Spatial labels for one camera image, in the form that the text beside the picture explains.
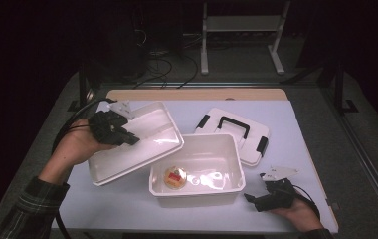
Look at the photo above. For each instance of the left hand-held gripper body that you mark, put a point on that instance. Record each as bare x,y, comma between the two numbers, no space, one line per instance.
105,127

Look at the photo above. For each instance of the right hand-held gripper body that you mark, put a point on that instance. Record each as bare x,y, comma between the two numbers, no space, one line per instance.
276,197

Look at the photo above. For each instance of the white plastic tray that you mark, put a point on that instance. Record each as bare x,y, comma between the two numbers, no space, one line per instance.
150,132

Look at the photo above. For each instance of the round tan container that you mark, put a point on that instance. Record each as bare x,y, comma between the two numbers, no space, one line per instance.
175,177

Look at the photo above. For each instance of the white plastic storage box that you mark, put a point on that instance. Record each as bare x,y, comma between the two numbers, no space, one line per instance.
210,156

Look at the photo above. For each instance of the person's right hand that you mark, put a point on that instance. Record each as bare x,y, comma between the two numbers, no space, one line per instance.
301,214

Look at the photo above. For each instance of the person's left hand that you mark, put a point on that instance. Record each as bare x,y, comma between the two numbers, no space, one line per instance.
77,142

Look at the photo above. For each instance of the black metal stand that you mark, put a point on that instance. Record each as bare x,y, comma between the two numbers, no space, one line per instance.
340,89
82,86

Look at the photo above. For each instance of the white table cover sheet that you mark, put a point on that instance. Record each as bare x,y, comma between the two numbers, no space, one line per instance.
190,113

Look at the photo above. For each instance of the white metal stand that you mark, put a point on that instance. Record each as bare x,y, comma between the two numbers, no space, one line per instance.
243,24

